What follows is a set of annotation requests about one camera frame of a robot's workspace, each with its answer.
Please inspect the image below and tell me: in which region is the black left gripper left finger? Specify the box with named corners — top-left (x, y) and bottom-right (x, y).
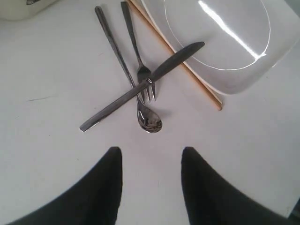
top-left (12, 147), bottom-right (122, 225)

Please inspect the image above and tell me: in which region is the steel table knife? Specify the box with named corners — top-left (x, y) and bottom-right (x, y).
top-left (79, 41), bottom-right (205, 132)

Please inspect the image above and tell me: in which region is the wooden chopstick left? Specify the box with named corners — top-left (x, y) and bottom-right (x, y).
top-left (126, 0), bottom-right (223, 111)

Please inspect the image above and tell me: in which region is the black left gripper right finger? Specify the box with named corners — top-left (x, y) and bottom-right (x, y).
top-left (181, 147), bottom-right (299, 225)

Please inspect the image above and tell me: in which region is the steel fork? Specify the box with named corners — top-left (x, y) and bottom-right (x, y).
top-left (120, 1), bottom-right (156, 102)

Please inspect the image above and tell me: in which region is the wooden chopstick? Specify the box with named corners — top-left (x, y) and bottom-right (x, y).
top-left (126, 0), bottom-right (223, 111)
top-left (205, 85), bottom-right (223, 105)

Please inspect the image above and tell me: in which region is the wooden chopstick right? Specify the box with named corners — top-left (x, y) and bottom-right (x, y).
top-left (205, 85), bottom-right (223, 105)

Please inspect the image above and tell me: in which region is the steel spoon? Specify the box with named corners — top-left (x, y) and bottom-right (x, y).
top-left (95, 6), bottom-right (162, 133)

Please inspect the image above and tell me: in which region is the white square plate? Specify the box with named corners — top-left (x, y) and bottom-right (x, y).
top-left (142, 0), bottom-right (300, 95)

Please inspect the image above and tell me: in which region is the cream bin with triangle mark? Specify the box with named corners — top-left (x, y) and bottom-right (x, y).
top-left (0, 0), bottom-right (57, 21)

